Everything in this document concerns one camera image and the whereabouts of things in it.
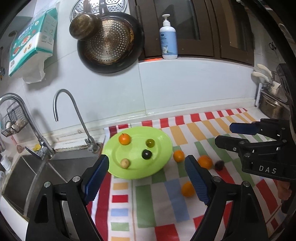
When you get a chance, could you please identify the white knife handle upper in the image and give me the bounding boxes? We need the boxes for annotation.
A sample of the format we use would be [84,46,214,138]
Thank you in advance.
[257,64,273,78]

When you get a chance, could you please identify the small brass pot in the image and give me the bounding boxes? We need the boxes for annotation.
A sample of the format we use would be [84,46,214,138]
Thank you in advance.
[69,13,102,41]

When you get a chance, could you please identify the round metal steamer rack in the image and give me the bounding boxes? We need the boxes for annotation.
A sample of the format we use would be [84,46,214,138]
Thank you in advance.
[70,0,127,21]

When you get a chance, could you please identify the green grape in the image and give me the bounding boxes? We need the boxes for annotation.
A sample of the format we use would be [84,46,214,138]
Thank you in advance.
[145,138,155,148]

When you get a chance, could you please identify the orange with stem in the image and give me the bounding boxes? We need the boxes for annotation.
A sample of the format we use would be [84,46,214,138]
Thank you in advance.
[118,133,132,146]

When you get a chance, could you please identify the person's hand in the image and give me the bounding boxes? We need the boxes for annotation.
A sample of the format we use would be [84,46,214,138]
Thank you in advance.
[277,181,292,201]

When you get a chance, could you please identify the steel cooking pot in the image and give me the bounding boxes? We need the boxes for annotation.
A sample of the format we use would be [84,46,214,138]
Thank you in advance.
[259,92,290,120]

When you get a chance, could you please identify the colourful striped tablecloth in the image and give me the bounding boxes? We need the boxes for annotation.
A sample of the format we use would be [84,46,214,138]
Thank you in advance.
[87,108,285,240]

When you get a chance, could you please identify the green plate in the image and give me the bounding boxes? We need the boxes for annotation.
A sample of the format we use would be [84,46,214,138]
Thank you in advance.
[102,126,173,180]

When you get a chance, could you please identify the beige longan fruit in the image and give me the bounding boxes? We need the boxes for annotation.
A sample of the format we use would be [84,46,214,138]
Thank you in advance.
[120,158,130,169]

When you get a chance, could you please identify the white knife handle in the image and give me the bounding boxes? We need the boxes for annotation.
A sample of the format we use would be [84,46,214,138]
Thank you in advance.
[251,71,270,83]
[257,64,273,78]

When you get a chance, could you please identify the large chrome faucet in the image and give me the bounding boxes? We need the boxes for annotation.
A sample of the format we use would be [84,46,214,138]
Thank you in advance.
[0,93,56,161]

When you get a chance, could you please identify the black scissors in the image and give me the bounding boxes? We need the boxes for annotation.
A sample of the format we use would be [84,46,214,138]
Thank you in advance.
[268,42,277,51]

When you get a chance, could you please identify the stainless steel sink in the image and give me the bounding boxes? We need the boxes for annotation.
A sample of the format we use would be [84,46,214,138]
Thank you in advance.
[4,149,99,219]

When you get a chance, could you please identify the teal tissue box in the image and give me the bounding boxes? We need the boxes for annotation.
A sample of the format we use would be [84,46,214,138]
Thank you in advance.
[9,8,58,83]

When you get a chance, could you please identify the white soap dispenser bottle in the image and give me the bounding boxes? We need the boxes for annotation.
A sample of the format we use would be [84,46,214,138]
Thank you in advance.
[159,14,178,59]

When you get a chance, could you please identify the small orange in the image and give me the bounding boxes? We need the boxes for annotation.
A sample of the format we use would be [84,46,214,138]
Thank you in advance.
[181,181,196,197]
[173,150,185,163]

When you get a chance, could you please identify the dark plum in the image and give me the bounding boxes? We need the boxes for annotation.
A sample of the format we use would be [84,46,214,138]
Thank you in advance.
[142,149,152,160]
[214,160,225,171]

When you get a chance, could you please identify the black frying pan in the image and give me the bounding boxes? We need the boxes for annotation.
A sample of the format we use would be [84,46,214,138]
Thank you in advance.
[77,12,144,74]

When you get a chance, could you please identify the slim gooseneck faucet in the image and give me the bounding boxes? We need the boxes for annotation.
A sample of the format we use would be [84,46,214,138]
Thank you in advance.
[53,89,101,153]

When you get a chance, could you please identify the wire sponge basket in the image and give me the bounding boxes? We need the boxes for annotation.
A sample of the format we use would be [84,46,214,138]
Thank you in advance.
[1,101,28,137]

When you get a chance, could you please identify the dark wooden window frame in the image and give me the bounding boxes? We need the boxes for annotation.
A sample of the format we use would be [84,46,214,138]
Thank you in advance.
[128,0,254,66]

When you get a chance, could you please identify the large orange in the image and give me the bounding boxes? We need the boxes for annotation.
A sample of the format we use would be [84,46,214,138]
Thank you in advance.
[198,155,213,170]

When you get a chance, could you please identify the white knife handle lower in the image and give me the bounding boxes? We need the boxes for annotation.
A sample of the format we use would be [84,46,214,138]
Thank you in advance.
[251,71,270,83]

